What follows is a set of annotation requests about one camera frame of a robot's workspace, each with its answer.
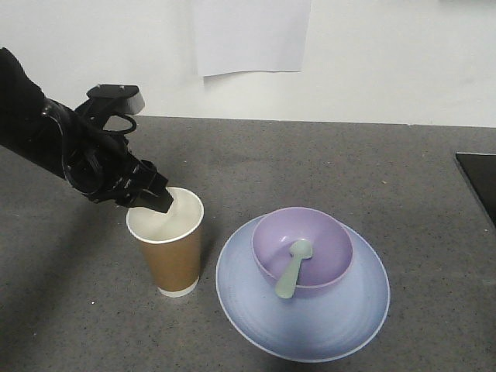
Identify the lilac plastic bowl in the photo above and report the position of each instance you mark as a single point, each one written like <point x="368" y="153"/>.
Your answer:
<point x="332" y="248"/>

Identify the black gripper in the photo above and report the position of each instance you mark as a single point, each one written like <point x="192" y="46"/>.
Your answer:
<point x="96" y="161"/>

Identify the brown paper cup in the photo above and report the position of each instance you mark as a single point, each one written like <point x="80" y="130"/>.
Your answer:
<point x="171" y="242"/>

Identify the white paper sheet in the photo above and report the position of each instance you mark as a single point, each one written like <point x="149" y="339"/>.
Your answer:
<point x="242" y="36"/>

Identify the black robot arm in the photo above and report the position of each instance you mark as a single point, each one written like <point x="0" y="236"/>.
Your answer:
<point x="29" y="118"/>

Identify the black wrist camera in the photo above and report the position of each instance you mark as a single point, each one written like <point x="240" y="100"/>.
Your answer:
<point x="120" y="98"/>

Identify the mint green plastic spoon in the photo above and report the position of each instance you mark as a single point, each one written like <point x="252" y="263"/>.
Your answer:
<point x="286" y="284"/>

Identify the white round plate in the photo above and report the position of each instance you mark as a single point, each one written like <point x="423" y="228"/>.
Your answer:
<point x="317" y="329"/>

